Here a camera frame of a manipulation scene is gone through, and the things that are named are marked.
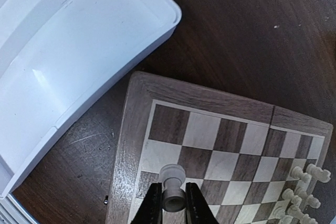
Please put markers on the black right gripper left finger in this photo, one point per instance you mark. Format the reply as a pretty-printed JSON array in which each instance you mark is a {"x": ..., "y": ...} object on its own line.
[{"x": 150, "y": 210}]

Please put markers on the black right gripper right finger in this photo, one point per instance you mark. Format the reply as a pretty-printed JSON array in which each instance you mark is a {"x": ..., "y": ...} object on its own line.
[{"x": 197, "y": 209}]

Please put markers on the light pawn mid board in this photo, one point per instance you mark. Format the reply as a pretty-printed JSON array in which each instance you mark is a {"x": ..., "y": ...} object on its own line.
[{"x": 172, "y": 177}]

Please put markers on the eleventh light chess piece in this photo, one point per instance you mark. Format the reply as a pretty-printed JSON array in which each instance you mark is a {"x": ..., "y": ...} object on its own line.
[{"x": 308, "y": 199}]

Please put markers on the light knight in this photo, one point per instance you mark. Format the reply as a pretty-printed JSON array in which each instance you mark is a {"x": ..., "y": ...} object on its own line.
[{"x": 322, "y": 175}]

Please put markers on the wooden chess board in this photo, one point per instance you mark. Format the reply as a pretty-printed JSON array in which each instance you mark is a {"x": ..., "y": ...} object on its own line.
[{"x": 239, "y": 151}]

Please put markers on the white plastic tray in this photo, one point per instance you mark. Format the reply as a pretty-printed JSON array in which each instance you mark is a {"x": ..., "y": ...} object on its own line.
[{"x": 58, "y": 57}]

